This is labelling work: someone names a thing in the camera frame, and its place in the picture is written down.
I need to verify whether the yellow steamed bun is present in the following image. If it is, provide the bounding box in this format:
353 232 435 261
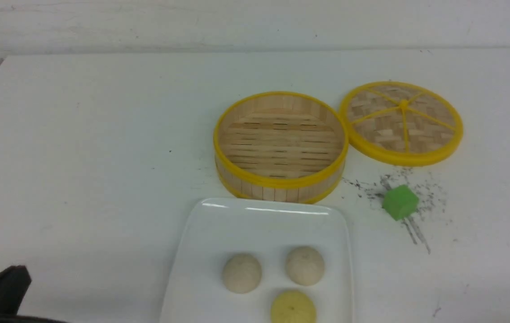
270 290 317 323

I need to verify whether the bamboo steamer basket yellow rim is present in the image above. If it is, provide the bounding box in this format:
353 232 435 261
213 92 349 204

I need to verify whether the white steamed bun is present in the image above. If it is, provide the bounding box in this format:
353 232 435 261
222 253 263 294
285 246 325 286

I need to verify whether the green cube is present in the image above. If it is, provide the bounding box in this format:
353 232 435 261
382 185 420 221

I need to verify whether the bamboo steamer lid yellow rim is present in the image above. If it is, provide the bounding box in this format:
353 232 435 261
339 80 464 167

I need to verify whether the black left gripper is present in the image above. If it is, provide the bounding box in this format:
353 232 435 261
0 265 60 323

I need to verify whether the white square plate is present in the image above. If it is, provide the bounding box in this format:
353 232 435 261
159 198 357 323

